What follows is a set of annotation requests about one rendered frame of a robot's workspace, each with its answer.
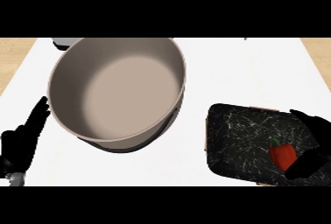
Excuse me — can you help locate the large beige pot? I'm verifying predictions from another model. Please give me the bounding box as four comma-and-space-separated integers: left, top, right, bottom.
46, 38, 188, 153

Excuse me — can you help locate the grey round object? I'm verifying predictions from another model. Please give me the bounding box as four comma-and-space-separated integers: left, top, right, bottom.
51, 38, 85, 52

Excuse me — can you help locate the black marbled tray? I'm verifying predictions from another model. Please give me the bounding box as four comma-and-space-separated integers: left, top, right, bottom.
203, 102, 331, 187

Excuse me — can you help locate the red bell pepper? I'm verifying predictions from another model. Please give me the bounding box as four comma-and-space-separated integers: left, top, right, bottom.
268, 137, 299, 172

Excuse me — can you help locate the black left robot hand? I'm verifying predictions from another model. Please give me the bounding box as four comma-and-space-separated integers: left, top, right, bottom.
0, 95, 52, 179

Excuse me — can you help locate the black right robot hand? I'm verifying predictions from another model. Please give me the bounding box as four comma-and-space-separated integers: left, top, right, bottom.
284, 108, 331, 181

